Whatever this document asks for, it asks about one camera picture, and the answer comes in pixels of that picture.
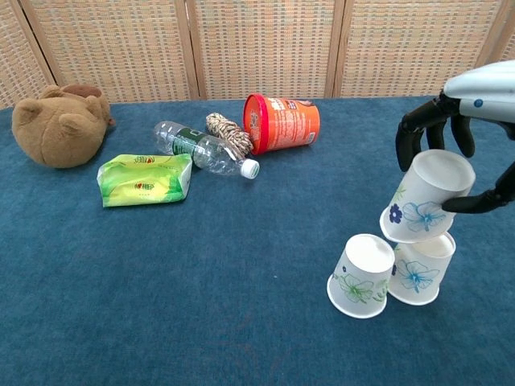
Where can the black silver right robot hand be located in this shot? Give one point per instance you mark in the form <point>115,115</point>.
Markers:
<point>483,92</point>

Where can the white floral paper cup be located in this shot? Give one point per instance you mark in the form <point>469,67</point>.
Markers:
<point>426,189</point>
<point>362,277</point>
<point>422,273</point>

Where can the woven folding screen panel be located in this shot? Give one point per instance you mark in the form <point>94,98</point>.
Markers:
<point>265,44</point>
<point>112,44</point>
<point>16,52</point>
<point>410,40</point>
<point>510,44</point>

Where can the orange instant noodle cup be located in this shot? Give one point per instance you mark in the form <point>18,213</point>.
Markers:
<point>285,122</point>

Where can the clear plastic bottle green label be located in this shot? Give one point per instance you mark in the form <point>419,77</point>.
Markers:
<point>209,154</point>

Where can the blue felt table mat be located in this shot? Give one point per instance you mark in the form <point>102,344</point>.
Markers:
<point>201,281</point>

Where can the green tissue pack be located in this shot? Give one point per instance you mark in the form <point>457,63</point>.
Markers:
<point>142,183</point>

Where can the brown plush toy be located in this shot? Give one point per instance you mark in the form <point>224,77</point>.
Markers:
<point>56,128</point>

